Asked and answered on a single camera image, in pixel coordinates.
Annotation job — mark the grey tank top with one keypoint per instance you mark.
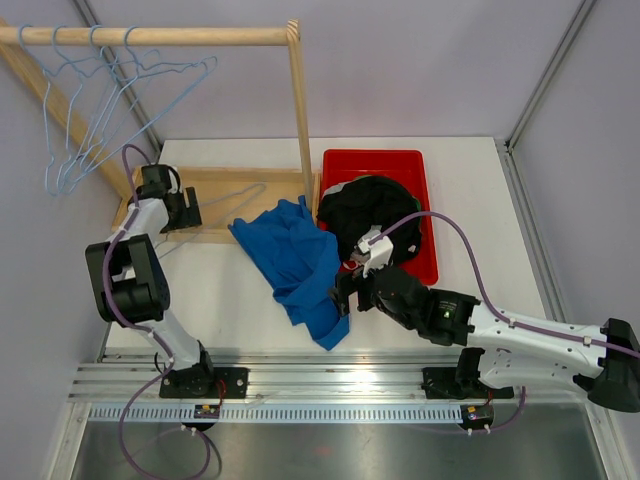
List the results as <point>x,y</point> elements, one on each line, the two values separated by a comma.
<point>334,189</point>

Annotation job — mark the green tank top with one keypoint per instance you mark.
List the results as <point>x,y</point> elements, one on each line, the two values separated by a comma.
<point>384,191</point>

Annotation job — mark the black tank top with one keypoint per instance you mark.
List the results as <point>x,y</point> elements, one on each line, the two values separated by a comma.
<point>349,217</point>

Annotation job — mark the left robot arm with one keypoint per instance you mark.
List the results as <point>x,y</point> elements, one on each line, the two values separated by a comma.
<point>131,289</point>

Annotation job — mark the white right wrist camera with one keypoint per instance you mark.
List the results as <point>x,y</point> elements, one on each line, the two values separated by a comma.
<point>373,251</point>

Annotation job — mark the light blue hanger of black top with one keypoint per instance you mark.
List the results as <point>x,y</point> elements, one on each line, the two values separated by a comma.
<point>162,89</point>

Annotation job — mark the blue tank top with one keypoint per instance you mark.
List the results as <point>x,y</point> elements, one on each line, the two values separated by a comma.
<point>300,262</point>

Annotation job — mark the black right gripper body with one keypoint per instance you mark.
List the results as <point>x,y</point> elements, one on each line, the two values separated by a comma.
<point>370,298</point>

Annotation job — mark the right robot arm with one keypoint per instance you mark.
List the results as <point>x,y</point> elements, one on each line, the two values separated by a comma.
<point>500,351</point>

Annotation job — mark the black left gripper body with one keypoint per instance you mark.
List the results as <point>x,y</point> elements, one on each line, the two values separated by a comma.
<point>179,218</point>

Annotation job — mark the wooden clothes rack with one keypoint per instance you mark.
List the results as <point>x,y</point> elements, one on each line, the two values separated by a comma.
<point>288,36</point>

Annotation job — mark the light blue hanger of green top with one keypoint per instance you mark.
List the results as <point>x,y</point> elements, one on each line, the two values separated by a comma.
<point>92,87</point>

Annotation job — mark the red plastic bin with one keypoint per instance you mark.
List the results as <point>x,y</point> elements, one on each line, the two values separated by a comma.
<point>405,166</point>

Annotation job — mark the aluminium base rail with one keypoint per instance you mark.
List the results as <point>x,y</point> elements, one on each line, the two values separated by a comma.
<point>271,389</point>

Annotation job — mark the light blue hanger of white top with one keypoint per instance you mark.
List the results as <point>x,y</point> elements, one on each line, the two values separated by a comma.
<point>50,110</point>

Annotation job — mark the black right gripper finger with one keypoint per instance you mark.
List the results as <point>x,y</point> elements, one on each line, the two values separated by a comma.
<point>348,282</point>
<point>340,298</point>

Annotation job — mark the light blue hanger of grey top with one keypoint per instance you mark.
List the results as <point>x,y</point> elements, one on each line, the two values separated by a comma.
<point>118,113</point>

